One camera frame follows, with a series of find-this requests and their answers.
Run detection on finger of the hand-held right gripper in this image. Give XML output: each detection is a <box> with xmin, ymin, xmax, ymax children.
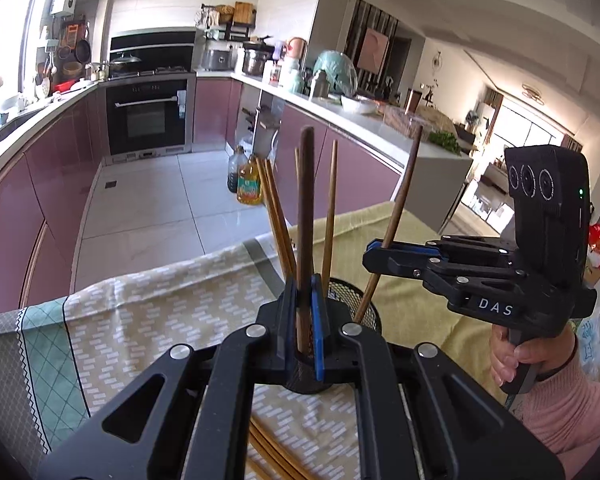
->
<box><xmin>365</xmin><ymin>235</ymin><xmax>520</xmax><ymax>262</ymax></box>
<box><xmin>362</xmin><ymin>249</ymin><xmax>527</xmax><ymax>307</ymax></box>

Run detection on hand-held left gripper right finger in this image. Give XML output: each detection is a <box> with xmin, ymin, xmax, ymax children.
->
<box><xmin>310</xmin><ymin>274</ymin><xmax>567</xmax><ymax>480</ymax></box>

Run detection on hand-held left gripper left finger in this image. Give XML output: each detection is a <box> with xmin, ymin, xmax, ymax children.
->
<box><xmin>35</xmin><ymin>280</ymin><xmax>302</xmax><ymax>480</ymax></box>

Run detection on black mesh holder cup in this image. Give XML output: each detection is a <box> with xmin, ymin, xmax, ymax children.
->
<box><xmin>280</xmin><ymin>276</ymin><xmax>384</xmax><ymax>397</ymax></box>

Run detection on red-patterned wooden chopstick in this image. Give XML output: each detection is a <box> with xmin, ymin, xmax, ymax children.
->
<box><xmin>250</xmin><ymin>416</ymin><xmax>317</xmax><ymax>480</ymax></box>
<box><xmin>296</xmin><ymin>126</ymin><xmax>316</xmax><ymax>358</ymax></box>
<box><xmin>352</xmin><ymin>124</ymin><xmax>425</xmax><ymax>325</ymax></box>

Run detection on bunch of wooden chopsticks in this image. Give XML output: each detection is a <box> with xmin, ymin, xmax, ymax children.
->
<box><xmin>255</xmin><ymin>139</ymin><xmax>340</xmax><ymax>291</ymax></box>

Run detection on person's right forearm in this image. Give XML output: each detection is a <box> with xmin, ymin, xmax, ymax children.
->
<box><xmin>507</xmin><ymin>355</ymin><xmax>600</xmax><ymax>480</ymax></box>

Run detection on person's right hand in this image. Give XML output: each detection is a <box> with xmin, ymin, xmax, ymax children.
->
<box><xmin>489</xmin><ymin>326</ymin><xmax>579</xmax><ymax>386</ymax></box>

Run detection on green leafy vegetables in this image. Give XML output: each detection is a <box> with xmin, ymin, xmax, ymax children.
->
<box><xmin>427</xmin><ymin>131</ymin><xmax>463</xmax><ymax>155</ymax></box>

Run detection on pink kitchen cabinet run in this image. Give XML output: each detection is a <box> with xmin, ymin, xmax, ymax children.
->
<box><xmin>0</xmin><ymin>82</ymin><xmax>108</xmax><ymax>318</ymax></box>
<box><xmin>192</xmin><ymin>72</ymin><xmax>473</xmax><ymax>233</ymax></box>

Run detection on printed yellow-green tablecloth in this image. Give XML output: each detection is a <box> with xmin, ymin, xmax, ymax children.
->
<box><xmin>0</xmin><ymin>200</ymin><xmax>501</xmax><ymax>480</ymax></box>

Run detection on yellow cooking oil bottle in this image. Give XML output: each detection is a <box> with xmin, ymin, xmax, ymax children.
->
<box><xmin>236</xmin><ymin>154</ymin><xmax>264</xmax><ymax>206</ymax></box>

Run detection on white bowl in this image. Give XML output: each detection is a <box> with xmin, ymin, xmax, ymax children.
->
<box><xmin>340</xmin><ymin>95</ymin><xmax>377</xmax><ymax>114</ymax></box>

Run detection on dark liquid plastic bottle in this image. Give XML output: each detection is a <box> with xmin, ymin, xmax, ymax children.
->
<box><xmin>226</xmin><ymin>145</ymin><xmax>248</xmax><ymax>193</ymax></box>

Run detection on green covered appliance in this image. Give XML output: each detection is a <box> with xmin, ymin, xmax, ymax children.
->
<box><xmin>314</xmin><ymin>50</ymin><xmax>358</xmax><ymax>97</ymax></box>

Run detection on stainless steel stock pot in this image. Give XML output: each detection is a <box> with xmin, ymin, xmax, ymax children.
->
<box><xmin>240</xmin><ymin>42</ymin><xmax>276</xmax><ymax>77</ymax></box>

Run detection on built-in black oven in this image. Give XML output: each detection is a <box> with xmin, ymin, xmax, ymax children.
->
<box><xmin>104</xmin><ymin>74</ymin><xmax>196</xmax><ymax>157</ymax></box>

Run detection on silver rice cooker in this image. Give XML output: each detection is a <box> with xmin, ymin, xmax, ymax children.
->
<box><xmin>201</xmin><ymin>47</ymin><xmax>238</xmax><ymax>72</ymax></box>

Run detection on black range hood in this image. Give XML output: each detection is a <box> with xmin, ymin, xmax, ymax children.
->
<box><xmin>109</xmin><ymin>30</ymin><xmax>197</xmax><ymax>73</ymax></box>

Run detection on wok with lid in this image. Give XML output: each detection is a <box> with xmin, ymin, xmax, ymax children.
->
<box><xmin>109</xmin><ymin>52</ymin><xmax>143</xmax><ymax>73</ymax></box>

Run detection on kitchen window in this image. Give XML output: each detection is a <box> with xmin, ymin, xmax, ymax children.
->
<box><xmin>0</xmin><ymin>0</ymin><xmax>51</xmax><ymax>96</ymax></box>

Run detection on framed wall painting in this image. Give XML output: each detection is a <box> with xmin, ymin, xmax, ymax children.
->
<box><xmin>356</xmin><ymin>29</ymin><xmax>388</xmax><ymax>75</ymax></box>

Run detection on striped wall panel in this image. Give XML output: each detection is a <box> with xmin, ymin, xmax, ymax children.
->
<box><xmin>343</xmin><ymin>0</ymin><xmax>400</xmax><ymax>96</ymax></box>

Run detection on black wall rack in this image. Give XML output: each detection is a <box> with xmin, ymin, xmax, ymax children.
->
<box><xmin>197</xmin><ymin>2</ymin><xmax>258</xmax><ymax>41</ymax></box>

